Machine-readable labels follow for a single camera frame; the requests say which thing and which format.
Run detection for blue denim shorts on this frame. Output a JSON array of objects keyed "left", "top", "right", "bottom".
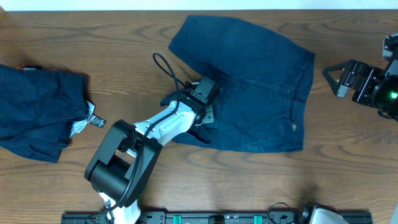
[{"left": 169, "top": 15, "right": 315, "bottom": 153}]

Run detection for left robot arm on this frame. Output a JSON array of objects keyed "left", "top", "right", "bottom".
[{"left": 85, "top": 95, "right": 212, "bottom": 223}]

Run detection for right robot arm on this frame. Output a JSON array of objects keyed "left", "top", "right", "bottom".
[{"left": 322, "top": 60, "right": 397, "bottom": 121}]

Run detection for black clothing label tag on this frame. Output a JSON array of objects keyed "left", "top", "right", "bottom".
[{"left": 88, "top": 114, "right": 106, "bottom": 128}]

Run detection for dark navy folded garment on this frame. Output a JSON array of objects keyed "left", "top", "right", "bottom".
[{"left": 1, "top": 65, "right": 90, "bottom": 163}]

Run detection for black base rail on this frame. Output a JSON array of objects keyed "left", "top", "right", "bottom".
[{"left": 61, "top": 210, "right": 373, "bottom": 224}]

